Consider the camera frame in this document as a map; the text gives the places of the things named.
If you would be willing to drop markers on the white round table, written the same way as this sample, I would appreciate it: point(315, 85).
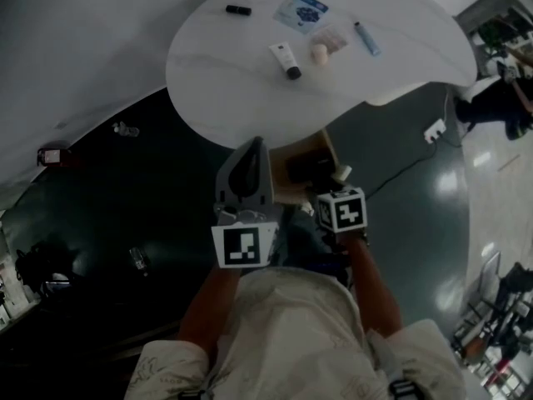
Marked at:
point(233, 69)

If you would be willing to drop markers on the red fire extinguisher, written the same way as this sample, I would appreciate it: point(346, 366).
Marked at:
point(53, 156)

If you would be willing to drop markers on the black office chair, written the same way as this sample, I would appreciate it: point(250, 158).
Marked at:
point(516, 281)

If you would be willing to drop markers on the clear bottle with red label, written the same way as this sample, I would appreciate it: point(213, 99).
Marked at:
point(138, 260)

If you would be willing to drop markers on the blue and white packet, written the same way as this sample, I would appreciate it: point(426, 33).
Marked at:
point(302, 13)

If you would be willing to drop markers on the grey metal chair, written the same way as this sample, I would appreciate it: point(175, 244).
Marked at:
point(487, 273)

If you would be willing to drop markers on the cream patterned shirt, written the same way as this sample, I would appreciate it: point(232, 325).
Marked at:
point(291, 340)

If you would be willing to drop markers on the clear bag of pads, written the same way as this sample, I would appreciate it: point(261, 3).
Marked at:
point(331, 36)

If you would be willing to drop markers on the green potted plant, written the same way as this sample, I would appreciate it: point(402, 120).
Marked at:
point(495, 31)

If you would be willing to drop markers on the black backpack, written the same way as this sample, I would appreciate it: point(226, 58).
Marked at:
point(43, 267)

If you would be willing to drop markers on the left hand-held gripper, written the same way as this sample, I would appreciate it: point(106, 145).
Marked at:
point(241, 244)

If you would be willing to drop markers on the grey cabinet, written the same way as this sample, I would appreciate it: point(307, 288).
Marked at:
point(487, 2)

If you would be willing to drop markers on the slim blue tube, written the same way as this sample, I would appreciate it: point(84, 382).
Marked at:
point(367, 38)

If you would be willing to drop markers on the white tube with black cap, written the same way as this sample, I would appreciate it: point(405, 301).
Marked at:
point(284, 58)

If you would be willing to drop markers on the white power strip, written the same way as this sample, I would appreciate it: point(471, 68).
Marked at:
point(435, 130)

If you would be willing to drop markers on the person's left forearm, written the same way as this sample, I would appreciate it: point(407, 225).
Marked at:
point(212, 306)

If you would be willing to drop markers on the black lipstick tube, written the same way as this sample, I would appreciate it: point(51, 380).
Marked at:
point(238, 10)

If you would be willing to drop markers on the person's dark trousers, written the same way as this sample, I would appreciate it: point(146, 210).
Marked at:
point(304, 240)

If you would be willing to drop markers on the person's right forearm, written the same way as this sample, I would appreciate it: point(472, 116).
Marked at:
point(370, 281)

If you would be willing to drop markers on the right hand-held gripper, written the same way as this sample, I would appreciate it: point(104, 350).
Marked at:
point(343, 211)

